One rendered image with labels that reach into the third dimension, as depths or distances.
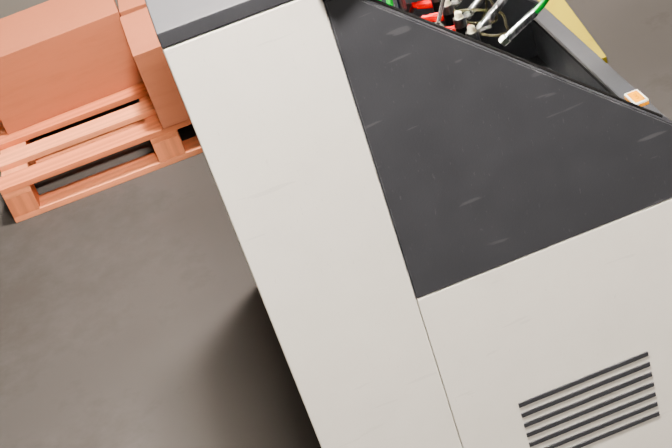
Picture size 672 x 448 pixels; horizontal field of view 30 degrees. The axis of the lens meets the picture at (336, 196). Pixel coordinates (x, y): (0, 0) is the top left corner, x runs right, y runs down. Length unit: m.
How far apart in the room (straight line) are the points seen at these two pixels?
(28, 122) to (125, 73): 0.44
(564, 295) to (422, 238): 0.36
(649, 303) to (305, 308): 0.74
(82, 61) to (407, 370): 2.87
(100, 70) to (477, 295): 2.92
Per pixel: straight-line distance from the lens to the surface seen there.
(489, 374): 2.64
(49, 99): 5.18
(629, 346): 2.74
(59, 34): 5.08
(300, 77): 2.17
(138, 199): 4.72
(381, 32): 2.17
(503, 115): 2.32
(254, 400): 3.61
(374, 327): 2.47
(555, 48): 2.92
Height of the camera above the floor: 2.31
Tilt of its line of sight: 32 degrees down
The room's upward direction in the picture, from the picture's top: 19 degrees counter-clockwise
